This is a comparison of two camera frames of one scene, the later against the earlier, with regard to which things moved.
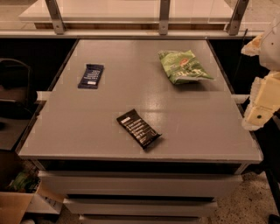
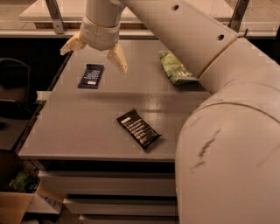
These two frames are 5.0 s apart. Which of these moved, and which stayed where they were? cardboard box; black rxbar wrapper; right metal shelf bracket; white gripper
Moved: white gripper
Stayed: black rxbar wrapper; cardboard box; right metal shelf bracket
